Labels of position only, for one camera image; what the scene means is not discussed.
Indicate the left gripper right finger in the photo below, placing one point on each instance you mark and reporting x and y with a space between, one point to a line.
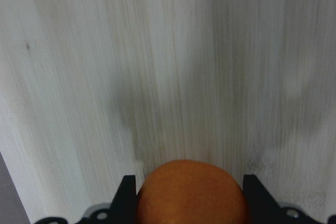
262 206

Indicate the orange fruit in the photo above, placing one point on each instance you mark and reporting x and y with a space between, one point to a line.
186 191

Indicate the bamboo cutting board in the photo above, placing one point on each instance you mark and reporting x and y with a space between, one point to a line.
92 90

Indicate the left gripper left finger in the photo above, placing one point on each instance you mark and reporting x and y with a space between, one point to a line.
124 203

